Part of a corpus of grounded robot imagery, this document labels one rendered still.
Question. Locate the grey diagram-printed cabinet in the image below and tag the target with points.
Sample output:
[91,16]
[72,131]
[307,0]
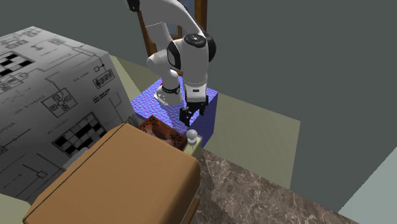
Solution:
[46,102]

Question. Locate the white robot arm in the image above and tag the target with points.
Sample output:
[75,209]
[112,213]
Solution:
[192,62]

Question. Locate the blue patterned robot stand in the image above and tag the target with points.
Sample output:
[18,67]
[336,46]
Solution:
[207,121]

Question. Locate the dark red-brown patterned box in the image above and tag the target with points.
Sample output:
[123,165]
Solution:
[162,131]

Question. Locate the brown rounded box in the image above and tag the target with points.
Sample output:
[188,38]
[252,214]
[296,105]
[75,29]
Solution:
[124,176]

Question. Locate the brown wooden door frame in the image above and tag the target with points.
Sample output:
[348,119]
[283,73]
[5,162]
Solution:
[202,14]

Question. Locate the pale green low table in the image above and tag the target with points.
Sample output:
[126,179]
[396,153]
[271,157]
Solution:
[196,145]

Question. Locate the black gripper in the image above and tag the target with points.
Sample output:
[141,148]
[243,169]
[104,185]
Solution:
[196,103]

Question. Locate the small white round-headed figure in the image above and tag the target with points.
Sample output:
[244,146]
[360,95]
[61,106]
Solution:
[191,135]

